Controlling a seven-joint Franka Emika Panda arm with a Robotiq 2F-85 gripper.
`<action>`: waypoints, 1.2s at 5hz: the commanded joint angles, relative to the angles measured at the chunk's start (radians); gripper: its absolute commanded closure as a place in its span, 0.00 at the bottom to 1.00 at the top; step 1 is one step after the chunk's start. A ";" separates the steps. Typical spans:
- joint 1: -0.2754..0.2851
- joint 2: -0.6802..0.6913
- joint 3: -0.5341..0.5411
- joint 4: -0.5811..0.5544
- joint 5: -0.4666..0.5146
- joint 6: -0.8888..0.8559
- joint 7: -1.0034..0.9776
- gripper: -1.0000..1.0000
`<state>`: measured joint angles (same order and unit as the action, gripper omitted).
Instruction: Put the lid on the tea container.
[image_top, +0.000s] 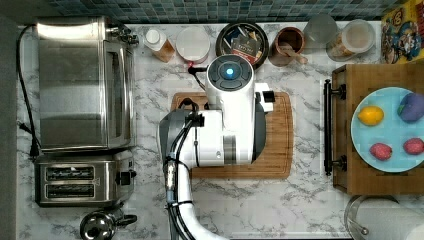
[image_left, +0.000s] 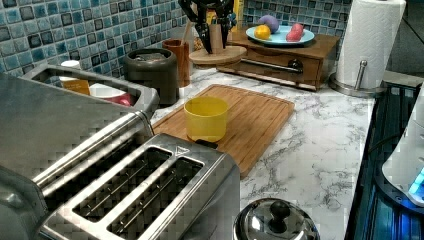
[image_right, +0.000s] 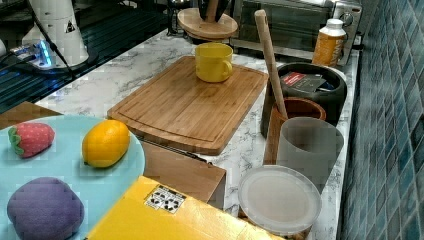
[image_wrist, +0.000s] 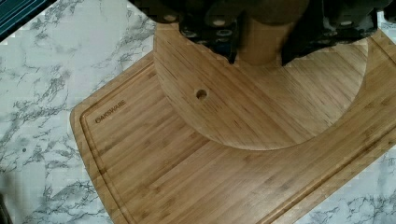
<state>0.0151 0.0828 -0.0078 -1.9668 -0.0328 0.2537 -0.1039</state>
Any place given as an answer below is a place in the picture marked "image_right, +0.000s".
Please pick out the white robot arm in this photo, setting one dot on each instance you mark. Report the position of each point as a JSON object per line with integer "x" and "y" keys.
{"x": 56, "y": 34}

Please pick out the red tea packet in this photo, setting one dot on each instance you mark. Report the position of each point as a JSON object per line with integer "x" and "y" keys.
{"x": 303, "y": 82}

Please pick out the black tea container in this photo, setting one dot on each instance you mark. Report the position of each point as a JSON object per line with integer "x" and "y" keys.
{"x": 330, "y": 96}

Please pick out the bamboo cutting board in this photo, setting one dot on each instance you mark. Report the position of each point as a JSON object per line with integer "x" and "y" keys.
{"x": 177, "y": 109}

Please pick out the wooden drawer box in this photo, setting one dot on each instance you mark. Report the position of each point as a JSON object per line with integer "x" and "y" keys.
{"x": 187, "y": 174}

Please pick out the yellow mug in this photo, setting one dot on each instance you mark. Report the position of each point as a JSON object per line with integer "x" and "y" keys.
{"x": 213, "y": 62}

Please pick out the wooden utensil holder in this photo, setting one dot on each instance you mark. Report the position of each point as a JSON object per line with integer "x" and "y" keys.
{"x": 272, "y": 121}

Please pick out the frosted plastic cup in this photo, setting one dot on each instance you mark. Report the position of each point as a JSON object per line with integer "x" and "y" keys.
{"x": 311, "y": 147}

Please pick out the round wooden stand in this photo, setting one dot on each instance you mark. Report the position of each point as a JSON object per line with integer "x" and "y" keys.
{"x": 190, "y": 21}

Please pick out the clear lidded food jar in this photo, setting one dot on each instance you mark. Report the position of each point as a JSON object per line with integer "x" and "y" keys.
{"x": 279, "y": 199}

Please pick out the yellow plush lemon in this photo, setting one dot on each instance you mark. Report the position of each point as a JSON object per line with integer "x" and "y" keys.
{"x": 105, "y": 144}

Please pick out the yellow cereal box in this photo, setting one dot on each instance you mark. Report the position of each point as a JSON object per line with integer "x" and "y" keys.
{"x": 149, "y": 210}

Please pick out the wooden rolling pin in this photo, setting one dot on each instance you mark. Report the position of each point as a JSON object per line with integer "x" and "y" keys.
{"x": 268, "y": 52}

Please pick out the stainless toaster oven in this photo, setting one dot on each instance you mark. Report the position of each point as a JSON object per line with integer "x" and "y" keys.
{"x": 294, "y": 24}

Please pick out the light blue plate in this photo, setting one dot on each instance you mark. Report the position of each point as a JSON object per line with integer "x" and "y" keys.
{"x": 97, "y": 188}

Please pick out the orange juice bottle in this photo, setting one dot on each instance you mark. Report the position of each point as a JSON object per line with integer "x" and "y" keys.
{"x": 329, "y": 44}

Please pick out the plush strawberry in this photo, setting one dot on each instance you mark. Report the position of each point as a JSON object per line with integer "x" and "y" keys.
{"x": 29, "y": 139}

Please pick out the purple plush fruit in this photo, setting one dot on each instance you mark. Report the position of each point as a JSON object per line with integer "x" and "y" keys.
{"x": 45, "y": 208}

